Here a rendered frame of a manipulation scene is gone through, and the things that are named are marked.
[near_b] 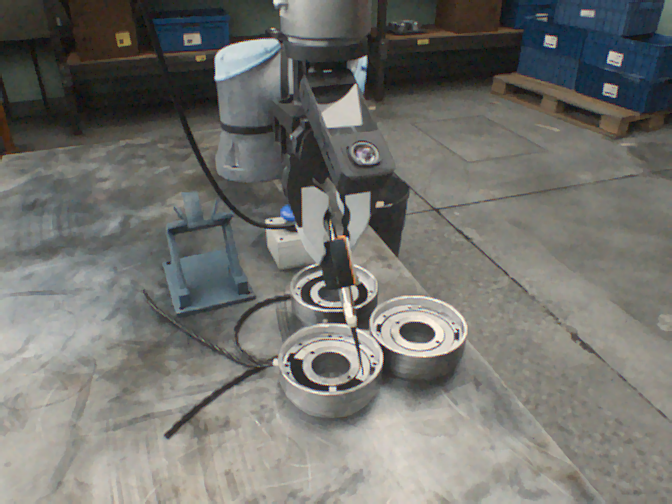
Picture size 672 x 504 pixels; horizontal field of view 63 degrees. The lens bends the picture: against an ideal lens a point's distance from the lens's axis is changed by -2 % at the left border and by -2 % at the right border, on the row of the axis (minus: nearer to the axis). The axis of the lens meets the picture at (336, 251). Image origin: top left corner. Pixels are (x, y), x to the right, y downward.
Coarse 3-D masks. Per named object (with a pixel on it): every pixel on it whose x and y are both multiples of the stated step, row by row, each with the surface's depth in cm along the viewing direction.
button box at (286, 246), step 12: (276, 240) 75; (288, 240) 75; (300, 240) 76; (324, 240) 77; (276, 252) 76; (288, 252) 76; (300, 252) 76; (276, 264) 78; (288, 264) 77; (300, 264) 77; (312, 264) 78
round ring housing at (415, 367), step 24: (384, 312) 64; (432, 312) 64; (456, 312) 62; (408, 336) 64; (432, 336) 62; (456, 336) 61; (384, 360) 58; (408, 360) 56; (432, 360) 56; (456, 360) 58
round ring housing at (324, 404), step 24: (312, 336) 60; (336, 336) 60; (360, 336) 60; (312, 360) 57; (336, 360) 59; (288, 384) 53; (360, 384) 53; (312, 408) 53; (336, 408) 53; (360, 408) 55
